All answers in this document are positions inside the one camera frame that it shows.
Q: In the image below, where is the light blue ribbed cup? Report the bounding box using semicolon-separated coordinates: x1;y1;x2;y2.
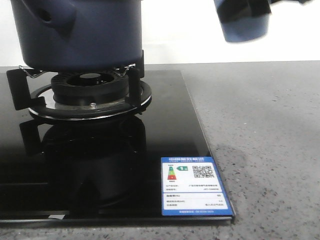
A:
214;0;271;43

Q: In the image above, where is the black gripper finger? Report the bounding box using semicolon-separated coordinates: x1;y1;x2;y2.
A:
217;0;271;23

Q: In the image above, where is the black pot support grate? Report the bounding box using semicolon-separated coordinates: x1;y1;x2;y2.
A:
6;56;152;122

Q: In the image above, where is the dark blue cooking pot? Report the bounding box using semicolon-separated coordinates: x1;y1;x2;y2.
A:
11;0;143;72

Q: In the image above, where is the black gas burner head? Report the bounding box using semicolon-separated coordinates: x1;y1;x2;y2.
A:
51;71;129;106

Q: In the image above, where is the blue energy label sticker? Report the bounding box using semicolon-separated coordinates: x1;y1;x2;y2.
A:
160;156;234;217

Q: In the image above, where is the black glass gas stove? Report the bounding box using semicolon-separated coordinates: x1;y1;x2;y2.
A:
0;70;235;225

